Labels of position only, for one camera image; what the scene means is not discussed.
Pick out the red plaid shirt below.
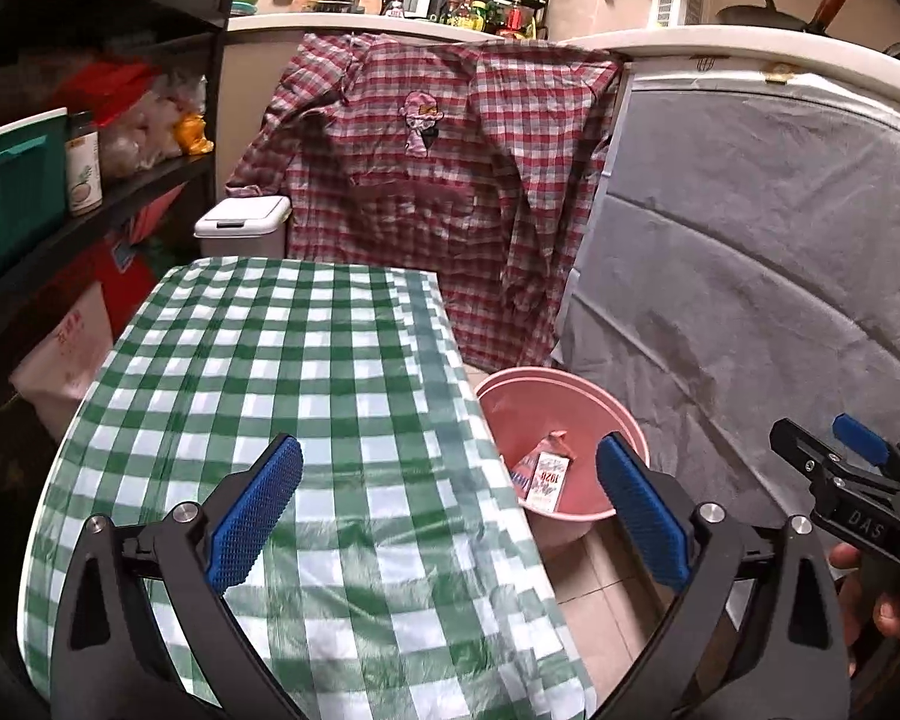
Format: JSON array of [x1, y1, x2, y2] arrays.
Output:
[[225, 31, 623, 368]]

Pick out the person's right hand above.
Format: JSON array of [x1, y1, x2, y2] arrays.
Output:
[[827, 544, 900, 646]]

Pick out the yellow packet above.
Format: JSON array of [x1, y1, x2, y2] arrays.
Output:
[[174, 112, 215, 156]]

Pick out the red cardboard box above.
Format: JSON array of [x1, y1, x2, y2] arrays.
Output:
[[94, 236, 158, 338]]

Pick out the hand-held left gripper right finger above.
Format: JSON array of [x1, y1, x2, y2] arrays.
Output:
[[592, 431, 850, 720]]

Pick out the beige printed sack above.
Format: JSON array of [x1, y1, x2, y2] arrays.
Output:
[[11, 289, 113, 436]]

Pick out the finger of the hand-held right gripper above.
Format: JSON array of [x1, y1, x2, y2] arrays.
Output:
[[831, 412, 900, 481], [769, 418, 845, 485]]

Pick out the pink plastic bucket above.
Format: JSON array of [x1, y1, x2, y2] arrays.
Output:
[[472, 366, 651, 548]]

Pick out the white lidded bin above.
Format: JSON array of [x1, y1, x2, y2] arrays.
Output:
[[193, 195, 293, 260]]

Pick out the green checkered tablecloth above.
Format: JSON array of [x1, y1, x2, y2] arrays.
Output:
[[19, 256, 597, 720]]

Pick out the black wok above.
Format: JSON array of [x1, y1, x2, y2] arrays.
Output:
[[716, 0, 811, 32]]

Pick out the labelled jar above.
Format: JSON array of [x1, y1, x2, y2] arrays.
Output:
[[64, 111, 104, 217]]

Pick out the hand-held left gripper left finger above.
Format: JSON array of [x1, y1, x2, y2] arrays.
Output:
[[49, 431, 308, 720]]

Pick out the clear bags of food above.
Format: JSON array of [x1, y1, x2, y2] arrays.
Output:
[[94, 71, 207, 177]]

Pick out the spice rack with bottles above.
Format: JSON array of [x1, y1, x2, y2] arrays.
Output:
[[439, 0, 552, 38]]

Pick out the white milk carton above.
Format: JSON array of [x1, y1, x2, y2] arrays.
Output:
[[529, 452, 575, 515]]

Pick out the green storage box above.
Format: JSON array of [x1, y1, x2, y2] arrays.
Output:
[[0, 109, 70, 278]]

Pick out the pink plastic bag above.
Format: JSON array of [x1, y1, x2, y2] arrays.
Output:
[[506, 431, 571, 500]]

